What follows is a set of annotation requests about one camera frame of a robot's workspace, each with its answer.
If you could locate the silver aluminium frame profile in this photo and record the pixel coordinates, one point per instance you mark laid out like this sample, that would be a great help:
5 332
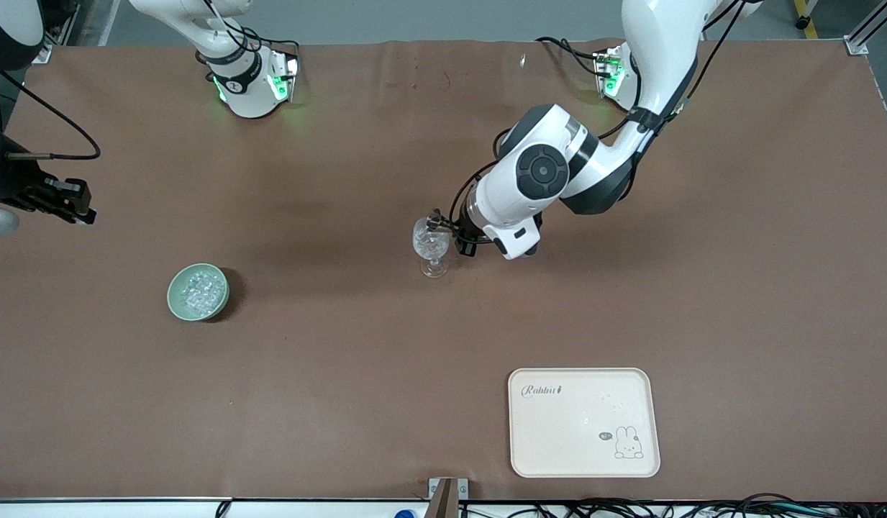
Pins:
857 44
49 52

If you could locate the brown table cover sheet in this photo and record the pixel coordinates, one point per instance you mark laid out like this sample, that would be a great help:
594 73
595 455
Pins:
342 396

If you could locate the pale green ceramic bowl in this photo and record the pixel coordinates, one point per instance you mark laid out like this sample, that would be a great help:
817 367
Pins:
175 302

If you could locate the clear ice cube heap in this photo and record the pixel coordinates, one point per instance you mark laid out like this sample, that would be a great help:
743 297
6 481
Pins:
202 291

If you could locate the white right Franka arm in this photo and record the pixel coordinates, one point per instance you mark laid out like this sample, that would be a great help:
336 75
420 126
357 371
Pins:
245 93

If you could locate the black caster wheel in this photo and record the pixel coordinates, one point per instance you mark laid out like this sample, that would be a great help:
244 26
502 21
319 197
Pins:
802 22

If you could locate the cream rabbit print tray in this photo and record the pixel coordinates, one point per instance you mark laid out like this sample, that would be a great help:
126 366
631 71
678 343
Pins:
583 424

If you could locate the aluminium camera mount post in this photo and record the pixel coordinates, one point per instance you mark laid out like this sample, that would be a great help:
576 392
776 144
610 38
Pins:
447 496

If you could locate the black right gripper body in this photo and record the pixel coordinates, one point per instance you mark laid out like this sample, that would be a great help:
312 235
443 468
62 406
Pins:
10 181

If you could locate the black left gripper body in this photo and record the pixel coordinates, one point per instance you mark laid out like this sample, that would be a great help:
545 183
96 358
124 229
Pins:
462 232

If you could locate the clear stemmed wine glass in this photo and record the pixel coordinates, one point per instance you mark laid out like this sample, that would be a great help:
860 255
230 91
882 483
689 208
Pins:
431 248

